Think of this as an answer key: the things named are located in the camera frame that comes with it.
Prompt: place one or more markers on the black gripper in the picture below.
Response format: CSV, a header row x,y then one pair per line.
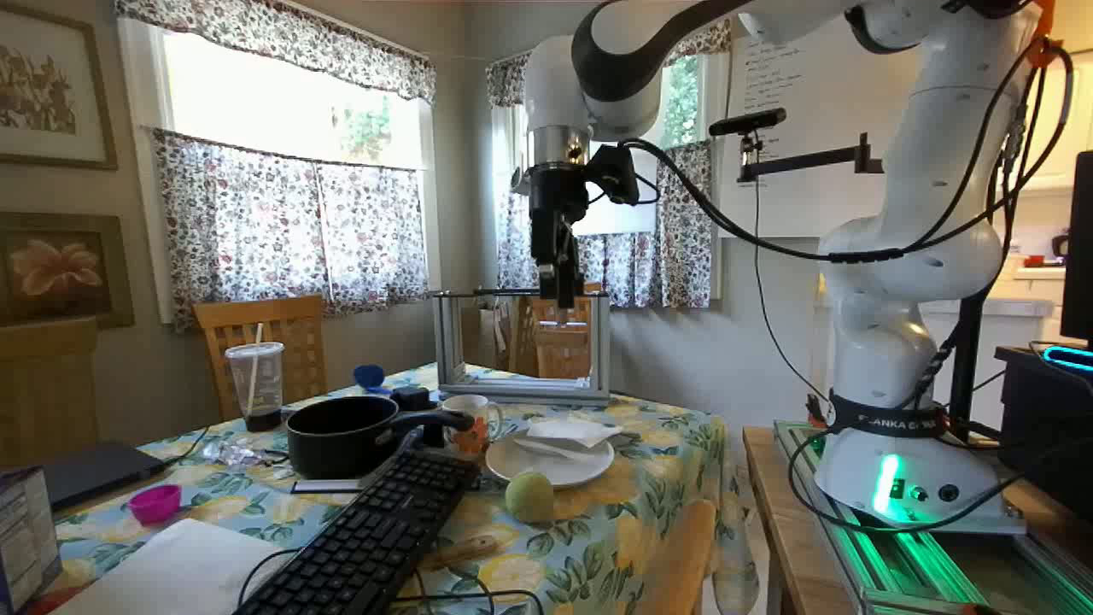
x,y
558,209

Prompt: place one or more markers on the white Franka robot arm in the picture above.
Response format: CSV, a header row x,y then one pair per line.
x,y
909,285

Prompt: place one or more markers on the black computer keyboard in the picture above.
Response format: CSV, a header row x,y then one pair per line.
x,y
364,535

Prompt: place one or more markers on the floral window curtain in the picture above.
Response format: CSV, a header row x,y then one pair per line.
x,y
685,242

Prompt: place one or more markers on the white paper napkin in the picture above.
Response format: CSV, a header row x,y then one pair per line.
x,y
569,430

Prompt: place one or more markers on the white mug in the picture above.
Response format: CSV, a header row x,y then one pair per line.
x,y
484,422

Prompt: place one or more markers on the white round plate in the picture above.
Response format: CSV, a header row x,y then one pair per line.
x,y
547,465

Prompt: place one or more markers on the pale green ball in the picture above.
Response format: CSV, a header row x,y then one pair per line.
x,y
532,496

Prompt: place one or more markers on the small blue object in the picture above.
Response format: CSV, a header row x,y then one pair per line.
x,y
369,375

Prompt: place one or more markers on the lemon print tablecloth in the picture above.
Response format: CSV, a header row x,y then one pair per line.
x,y
638,512

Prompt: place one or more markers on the black cooking pot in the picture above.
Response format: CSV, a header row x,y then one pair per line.
x,y
344,437

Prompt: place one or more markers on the wooden slatted chair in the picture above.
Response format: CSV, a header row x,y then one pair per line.
x,y
298,344

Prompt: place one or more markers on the floral cafe curtain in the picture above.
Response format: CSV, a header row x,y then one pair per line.
x,y
275,226

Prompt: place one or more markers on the white drinking straw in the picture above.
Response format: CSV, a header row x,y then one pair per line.
x,y
254,353

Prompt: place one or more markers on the clear plastic cup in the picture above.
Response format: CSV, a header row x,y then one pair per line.
x,y
254,380

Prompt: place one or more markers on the wooden workbench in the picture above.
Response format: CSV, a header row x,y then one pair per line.
x,y
799,535

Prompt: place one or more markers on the floral curtain valance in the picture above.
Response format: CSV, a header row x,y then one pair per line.
x,y
285,39

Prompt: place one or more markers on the small pink bowl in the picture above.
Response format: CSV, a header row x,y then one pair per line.
x,y
155,502

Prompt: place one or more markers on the white paper sheet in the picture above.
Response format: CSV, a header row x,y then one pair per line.
x,y
172,569

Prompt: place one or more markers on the black control box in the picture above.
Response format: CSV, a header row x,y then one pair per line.
x,y
1048,422

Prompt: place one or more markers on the framed flower picture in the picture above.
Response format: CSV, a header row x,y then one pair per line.
x,y
56,271

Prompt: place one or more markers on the dark closed laptop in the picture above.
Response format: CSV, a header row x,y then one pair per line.
x,y
89,473

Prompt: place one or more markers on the black monitor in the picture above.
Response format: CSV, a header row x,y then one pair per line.
x,y
1080,242

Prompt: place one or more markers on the wooden cabinet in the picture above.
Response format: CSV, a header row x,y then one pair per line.
x,y
47,393

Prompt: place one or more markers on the framed picture with text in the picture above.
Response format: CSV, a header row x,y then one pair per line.
x,y
47,87

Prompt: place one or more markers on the printed cardboard carton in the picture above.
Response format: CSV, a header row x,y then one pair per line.
x,y
24,542

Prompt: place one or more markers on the aluminium profile frame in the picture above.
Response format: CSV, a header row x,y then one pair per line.
x,y
523,387

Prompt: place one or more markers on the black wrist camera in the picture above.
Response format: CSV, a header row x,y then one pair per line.
x,y
618,173

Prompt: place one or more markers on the black camera on bracket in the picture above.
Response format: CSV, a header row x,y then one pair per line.
x,y
747,121

